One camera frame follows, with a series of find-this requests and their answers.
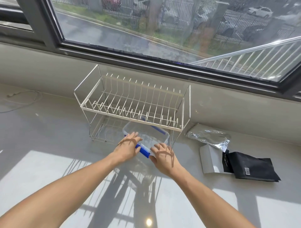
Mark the person's left hand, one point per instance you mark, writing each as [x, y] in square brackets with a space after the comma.
[126, 148]

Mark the person's right hand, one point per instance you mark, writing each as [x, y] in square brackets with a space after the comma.
[165, 162]

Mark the person's right thumb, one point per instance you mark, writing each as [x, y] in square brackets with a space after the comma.
[153, 160]

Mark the person's right little finger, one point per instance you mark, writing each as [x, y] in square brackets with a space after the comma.
[172, 154]

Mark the person's left middle finger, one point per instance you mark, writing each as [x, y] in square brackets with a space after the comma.
[137, 139]

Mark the person's right middle finger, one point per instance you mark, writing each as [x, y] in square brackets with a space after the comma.
[161, 146]

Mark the person's left little finger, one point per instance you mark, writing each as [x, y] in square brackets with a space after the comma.
[126, 137]

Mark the clear container with blue clips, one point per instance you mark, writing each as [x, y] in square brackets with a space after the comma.
[150, 138]

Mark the person's left forearm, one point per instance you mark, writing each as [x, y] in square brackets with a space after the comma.
[63, 190]

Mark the person's right forearm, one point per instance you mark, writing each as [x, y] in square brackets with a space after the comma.
[211, 202]

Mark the silver foil bag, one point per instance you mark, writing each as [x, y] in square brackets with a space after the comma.
[208, 137]

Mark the white cardboard box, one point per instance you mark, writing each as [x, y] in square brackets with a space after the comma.
[211, 159]

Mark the black pouch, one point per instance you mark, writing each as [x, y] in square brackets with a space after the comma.
[251, 168]

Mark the white metal railing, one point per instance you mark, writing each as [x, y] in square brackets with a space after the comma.
[254, 58]

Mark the tree trunk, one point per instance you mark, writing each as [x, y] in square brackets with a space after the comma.
[152, 14]

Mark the black metal fence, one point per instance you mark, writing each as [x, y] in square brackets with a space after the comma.
[211, 21]

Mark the white car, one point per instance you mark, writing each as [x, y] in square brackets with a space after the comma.
[260, 11]

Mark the grey window frame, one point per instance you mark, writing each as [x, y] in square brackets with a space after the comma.
[164, 63]

